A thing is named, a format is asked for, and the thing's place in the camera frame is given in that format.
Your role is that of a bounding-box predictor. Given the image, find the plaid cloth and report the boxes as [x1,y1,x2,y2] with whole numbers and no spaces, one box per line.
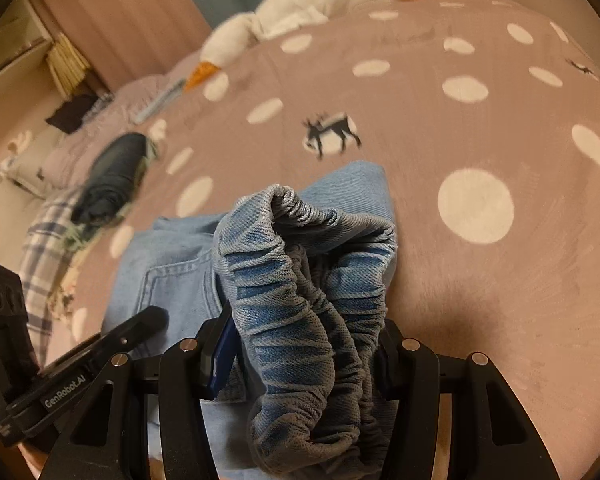
[17,190,88,361]

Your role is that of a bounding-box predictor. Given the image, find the beige printed pillow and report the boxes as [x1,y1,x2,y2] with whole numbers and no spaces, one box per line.
[0,127,56,206]

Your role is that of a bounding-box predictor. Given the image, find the lilac quilt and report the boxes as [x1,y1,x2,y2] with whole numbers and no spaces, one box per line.
[42,72,191,201]

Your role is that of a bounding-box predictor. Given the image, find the light blue cloth strip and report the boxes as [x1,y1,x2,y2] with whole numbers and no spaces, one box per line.
[132,79,187,124]

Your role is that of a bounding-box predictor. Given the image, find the dark folded clothing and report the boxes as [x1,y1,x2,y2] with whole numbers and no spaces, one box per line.
[72,132,153,226]

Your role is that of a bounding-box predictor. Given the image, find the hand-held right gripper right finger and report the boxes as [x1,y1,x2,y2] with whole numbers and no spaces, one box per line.
[375,317,556,480]

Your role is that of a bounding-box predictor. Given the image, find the mauve polka dot blanket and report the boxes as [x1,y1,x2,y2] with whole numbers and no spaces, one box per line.
[17,0,600,480]

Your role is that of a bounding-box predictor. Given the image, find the black cloth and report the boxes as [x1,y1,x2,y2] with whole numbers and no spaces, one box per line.
[45,92,99,135]

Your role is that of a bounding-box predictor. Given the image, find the pink curtain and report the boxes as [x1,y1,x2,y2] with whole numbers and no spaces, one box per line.
[30,0,212,93]

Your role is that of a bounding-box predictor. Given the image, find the light blue denim pants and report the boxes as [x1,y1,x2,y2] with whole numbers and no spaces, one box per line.
[100,160,401,480]

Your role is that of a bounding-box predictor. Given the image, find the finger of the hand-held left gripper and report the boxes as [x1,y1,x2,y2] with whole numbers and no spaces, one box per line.
[36,305,170,379]

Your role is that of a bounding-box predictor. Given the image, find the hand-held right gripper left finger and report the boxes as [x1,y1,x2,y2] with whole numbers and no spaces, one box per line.
[37,310,241,480]

